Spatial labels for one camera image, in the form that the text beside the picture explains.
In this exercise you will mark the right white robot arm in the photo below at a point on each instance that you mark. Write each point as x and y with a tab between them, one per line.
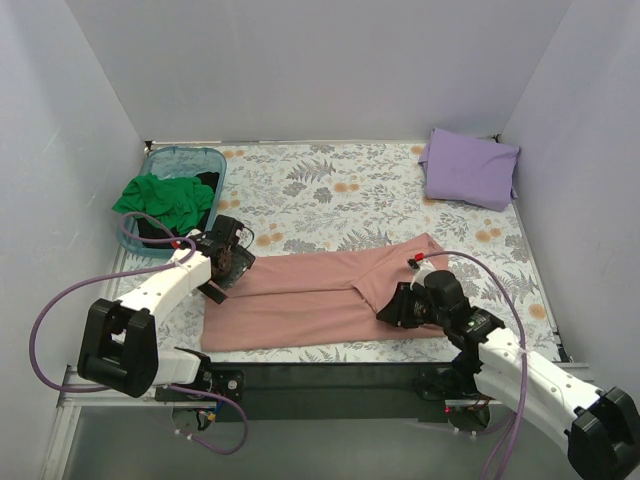
597	429

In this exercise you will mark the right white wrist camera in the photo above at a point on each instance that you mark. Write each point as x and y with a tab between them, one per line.
421	267

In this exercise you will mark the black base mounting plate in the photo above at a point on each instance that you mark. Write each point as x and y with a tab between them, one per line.
427	392

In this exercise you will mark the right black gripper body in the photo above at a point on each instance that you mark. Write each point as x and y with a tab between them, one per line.
398	310

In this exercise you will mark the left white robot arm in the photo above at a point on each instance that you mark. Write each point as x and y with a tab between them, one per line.
119	348

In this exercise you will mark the aluminium frame rail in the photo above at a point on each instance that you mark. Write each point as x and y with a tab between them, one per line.
232	411

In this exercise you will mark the folded purple t shirt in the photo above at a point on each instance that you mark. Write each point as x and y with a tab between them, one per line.
472	170

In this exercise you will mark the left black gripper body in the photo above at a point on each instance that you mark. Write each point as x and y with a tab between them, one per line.
232	273

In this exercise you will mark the floral table mat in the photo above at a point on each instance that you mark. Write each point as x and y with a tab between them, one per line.
302	198

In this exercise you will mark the green t shirt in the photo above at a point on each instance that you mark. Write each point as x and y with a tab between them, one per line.
178	203

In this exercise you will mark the pink t shirt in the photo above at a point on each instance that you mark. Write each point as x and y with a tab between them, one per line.
316	298

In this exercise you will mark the teal plastic basket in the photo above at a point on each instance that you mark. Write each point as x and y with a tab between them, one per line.
205	163

